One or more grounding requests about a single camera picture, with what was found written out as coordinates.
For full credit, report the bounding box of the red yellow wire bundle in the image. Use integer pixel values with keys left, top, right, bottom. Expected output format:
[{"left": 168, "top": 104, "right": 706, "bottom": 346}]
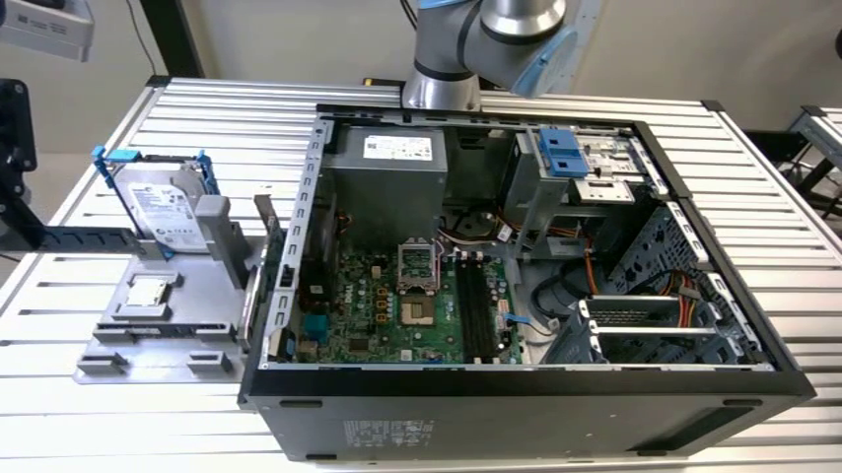
[{"left": 660, "top": 273, "right": 703, "bottom": 330}]

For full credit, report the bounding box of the green motherboard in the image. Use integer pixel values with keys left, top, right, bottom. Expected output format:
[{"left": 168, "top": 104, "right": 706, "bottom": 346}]
[{"left": 292, "top": 236, "right": 527, "bottom": 366}]

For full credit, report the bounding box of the metal slat side table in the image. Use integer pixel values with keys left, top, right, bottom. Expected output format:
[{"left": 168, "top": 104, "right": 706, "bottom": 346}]
[{"left": 779, "top": 103, "right": 842, "bottom": 218}]

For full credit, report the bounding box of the blue disk carrier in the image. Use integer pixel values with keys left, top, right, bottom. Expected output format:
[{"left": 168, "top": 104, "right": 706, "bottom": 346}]
[{"left": 89, "top": 145, "right": 219, "bottom": 260}]

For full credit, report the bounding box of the round cooling fan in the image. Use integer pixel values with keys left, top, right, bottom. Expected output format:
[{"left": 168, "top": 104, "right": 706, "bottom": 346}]
[{"left": 439, "top": 209, "right": 502, "bottom": 242}]

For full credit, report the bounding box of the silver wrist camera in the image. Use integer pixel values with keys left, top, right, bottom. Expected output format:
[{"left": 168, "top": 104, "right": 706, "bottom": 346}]
[{"left": 0, "top": 0, "right": 95, "bottom": 64}]

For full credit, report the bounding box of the metal disk bay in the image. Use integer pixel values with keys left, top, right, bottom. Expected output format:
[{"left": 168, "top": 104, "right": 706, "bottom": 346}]
[{"left": 544, "top": 295, "right": 751, "bottom": 366}]

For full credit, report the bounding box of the metal socket cover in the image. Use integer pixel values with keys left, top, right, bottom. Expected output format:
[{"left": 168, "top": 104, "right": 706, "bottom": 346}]
[{"left": 397, "top": 238, "right": 440, "bottom": 293}]

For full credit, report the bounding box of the grey power supply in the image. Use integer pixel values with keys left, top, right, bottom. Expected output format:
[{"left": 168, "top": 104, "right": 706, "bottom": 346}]
[{"left": 321, "top": 125, "right": 449, "bottom": 247}]

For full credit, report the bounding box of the grey parts rack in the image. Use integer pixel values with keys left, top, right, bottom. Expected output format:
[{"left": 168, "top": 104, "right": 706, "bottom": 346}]
[{"left": 69, "top": 194, "right": 264, "bottom": 385}]

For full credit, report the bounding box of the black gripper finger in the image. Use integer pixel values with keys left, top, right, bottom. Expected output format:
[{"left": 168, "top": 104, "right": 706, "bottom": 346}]
[{"left": 0, "top": 77, "right": 45, "bottom": 253}]

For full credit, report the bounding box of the silver hard disk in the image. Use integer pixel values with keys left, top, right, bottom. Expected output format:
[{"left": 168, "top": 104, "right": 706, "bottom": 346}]
[{"left": 111, "top": 155, "right": 212, "bottom": 255}]

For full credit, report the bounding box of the black RAM slot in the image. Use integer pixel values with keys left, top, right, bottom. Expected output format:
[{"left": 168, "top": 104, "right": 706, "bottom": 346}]
[
  {"left": 456, "top": 253, "right": 479, "bottom": 365},
  {"left": 474, "top": 253, "right": 500, "bottom": 365}
]

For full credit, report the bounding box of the metal drive cage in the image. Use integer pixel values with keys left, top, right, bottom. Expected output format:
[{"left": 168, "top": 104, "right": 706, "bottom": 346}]
[{"left": 506, "top": 127, "right": 659, "bottom": 257}]

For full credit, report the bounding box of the black vertical post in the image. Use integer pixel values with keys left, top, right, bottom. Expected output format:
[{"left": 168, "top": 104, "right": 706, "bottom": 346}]
[{"left": 140, "top": 0, "right": 205, "bottom": 80}]

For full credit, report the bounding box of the black PC case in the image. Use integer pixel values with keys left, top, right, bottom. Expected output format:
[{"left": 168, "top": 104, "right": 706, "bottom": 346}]
[{"left": 235, "top": 101, "right": 816, "bottom": 464}]

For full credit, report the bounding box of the CPU socket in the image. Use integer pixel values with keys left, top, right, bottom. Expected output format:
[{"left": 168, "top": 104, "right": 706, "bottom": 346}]
[{"left": 400, "top": 293, "right": 439, "bottom": 326}]

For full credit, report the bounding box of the silver CPU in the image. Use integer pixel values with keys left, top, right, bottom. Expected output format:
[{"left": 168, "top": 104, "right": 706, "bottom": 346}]
[{"left": 127, "top": 278, "right": 169, "bottom": 306}]

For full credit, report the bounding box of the black cable bundle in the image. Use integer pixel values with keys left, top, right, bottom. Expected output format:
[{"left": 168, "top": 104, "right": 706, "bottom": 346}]
[{"left": 528, "top": 268, "right": 594, "bottom": 336}]

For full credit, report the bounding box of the orange wire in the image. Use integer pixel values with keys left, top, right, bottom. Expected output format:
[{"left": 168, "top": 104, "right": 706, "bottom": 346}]
[{"left": 582, "top": 250, "right": 600, "bottom": 297}]

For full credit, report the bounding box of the blue drive latch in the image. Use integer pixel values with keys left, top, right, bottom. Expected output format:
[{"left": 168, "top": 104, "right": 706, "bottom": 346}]
[{"left": 535, "top": 128, "right": 588, "bottom": 179}]

